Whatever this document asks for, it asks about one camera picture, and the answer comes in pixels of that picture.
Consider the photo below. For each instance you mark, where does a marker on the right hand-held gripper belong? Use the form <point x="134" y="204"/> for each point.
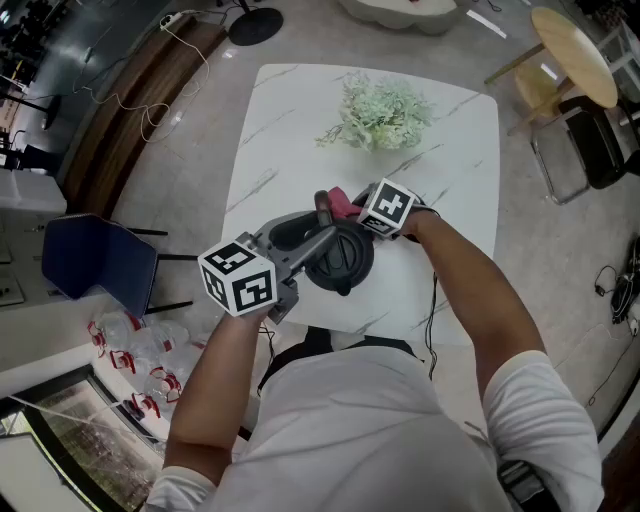
<point x="387" y="205"/>

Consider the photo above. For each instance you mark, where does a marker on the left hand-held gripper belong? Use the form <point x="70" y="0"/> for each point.
<point x="240" y="285"/>

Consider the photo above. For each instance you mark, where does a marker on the pink cloth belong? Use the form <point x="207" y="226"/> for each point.
<point x="345" y="202"/>

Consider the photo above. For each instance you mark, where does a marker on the black pot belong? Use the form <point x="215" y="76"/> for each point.
<point x="345" y="255"/>

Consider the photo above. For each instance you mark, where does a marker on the person's right forearm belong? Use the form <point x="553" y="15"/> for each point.
<point x="465" y="290"/>

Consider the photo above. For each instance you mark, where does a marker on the person's left forearm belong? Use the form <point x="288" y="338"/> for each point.
<point x="210" y="400"/>

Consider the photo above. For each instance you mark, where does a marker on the pale artificial flower bouquet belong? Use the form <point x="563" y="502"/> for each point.
<point x="385" y="115"/>

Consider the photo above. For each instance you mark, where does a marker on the person's black trousers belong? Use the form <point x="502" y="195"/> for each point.
<point x="320" y="340"/>

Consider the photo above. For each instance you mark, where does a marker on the white cloud-shaped pouf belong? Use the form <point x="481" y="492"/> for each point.
<point x="400" y="17"/>

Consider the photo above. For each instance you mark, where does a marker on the person's white shirt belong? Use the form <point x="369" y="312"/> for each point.
<point x="360" y="430"/>

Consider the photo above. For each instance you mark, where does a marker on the pile of red-lidded plastic containers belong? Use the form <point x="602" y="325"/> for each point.
<point x="150" y="350"/>

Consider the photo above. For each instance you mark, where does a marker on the black standing fan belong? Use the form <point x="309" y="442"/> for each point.
<point x="255" y="27"/>

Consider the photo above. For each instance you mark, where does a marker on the black cantilever office chair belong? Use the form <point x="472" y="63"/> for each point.
<point x="600" y="150"/>

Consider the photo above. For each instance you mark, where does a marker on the brown wooden platform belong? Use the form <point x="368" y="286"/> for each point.
<point x="130" y="115"/>

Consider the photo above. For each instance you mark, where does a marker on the blue chair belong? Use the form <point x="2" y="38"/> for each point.
<point x="95" y="260"/>

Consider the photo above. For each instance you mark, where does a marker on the round wooden side table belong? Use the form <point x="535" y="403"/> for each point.
<point x="575" y="55"/>

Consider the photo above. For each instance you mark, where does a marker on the white power strip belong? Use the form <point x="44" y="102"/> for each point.
<point x="170" y="21"/>

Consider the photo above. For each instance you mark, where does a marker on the white shelf unit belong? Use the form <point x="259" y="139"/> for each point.
<point x="622" y="55"/>

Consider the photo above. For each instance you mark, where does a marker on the black round stand base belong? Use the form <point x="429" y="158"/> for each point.
<point x="52" y="112"/>

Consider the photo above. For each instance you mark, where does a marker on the white counter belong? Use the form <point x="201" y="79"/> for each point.
<point x="30" y="190"/>

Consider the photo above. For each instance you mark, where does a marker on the black waist pack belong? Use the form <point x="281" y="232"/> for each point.
<point x="520" y="482"/>

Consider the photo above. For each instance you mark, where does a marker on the black framed window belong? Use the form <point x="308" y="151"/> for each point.
<point x="90" y="440"/>

